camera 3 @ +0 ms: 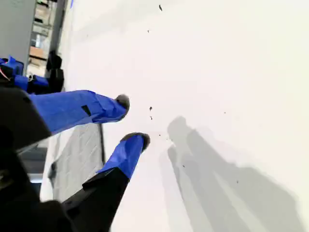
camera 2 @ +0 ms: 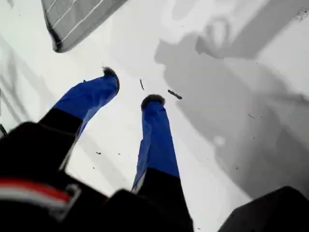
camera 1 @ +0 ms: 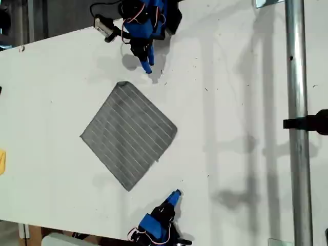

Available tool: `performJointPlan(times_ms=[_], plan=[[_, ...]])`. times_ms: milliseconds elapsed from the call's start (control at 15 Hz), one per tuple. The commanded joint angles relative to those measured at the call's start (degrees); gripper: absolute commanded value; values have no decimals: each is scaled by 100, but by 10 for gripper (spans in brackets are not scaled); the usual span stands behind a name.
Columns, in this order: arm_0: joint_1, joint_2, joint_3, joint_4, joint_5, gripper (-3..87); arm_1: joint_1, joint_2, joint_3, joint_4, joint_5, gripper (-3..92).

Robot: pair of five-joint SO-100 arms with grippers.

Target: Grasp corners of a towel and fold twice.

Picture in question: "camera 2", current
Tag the thin dark lint scrap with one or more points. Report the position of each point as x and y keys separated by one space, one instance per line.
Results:
x=142 y=84

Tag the grey striped towel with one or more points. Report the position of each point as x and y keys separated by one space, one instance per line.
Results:
x=72 y=19

